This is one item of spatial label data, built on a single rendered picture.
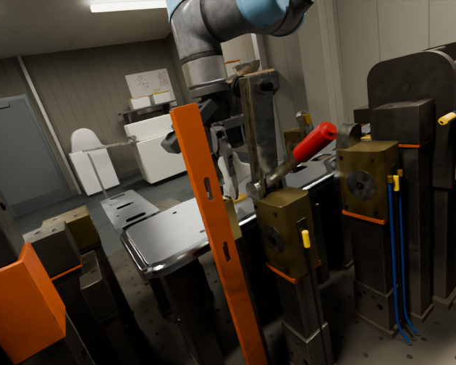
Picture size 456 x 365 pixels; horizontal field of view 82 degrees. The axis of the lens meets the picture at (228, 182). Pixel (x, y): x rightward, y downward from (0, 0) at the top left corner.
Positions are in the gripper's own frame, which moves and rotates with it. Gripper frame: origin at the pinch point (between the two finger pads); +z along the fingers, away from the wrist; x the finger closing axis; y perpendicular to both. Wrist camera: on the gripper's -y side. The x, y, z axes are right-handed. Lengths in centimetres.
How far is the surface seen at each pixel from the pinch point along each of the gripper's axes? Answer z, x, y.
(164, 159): 59, 419, 114
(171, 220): 2.4, 4.1, -10.8
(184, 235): 2.4, -4.1, -11.5
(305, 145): -10.6, -23.7, -1.3
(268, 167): -6.9, -15.5, -0.2
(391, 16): -52, 92, 251
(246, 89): -17.8, -16.5, -2.1
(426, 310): 30.7, -24.6, 24.6
